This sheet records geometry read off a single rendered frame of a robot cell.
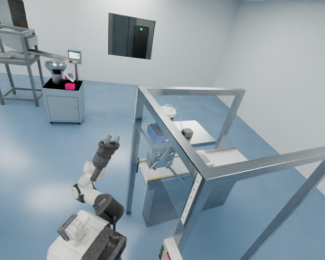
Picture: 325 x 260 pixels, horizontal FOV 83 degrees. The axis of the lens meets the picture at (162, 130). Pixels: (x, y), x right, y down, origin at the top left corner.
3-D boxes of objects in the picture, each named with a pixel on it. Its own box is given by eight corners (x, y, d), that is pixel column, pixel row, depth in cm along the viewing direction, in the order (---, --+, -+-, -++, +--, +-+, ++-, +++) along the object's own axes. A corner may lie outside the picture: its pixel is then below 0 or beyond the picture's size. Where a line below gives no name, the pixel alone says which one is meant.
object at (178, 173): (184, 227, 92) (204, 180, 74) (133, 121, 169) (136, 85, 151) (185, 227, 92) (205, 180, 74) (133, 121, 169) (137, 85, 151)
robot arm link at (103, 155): (123, 149, 103) (113, 164, 107) (116, 138, 109) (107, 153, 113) (102, 148, 94) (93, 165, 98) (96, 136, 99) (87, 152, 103)
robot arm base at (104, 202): (115, 202, 118) (127, 207, 112) (103, 223, 111) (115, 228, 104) (101, 190, 109) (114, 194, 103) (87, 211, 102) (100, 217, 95)
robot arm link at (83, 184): (94, 167, 118) (84, 179, 130) (78, 174, 111) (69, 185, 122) (101, 182, 116) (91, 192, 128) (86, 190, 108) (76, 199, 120)
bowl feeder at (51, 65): (45, 85, 339) (41, 64, 320) (50, 78, 368) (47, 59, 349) (74, 87, 352) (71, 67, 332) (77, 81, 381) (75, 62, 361)
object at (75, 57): (70, 83, 367) (66, 49, 334) (71, 81, 375) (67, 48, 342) (82, 84, 373) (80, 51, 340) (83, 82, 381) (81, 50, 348)
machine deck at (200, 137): (152, 152, 147) (152, 148, 145) (139, 127, 175) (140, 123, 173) (214, 144, 171) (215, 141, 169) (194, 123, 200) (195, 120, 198)
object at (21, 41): (-16, 114, 359) (-50, 28, 279) (10, 93, 445) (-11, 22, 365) (65, 117, 396) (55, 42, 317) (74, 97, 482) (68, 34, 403)
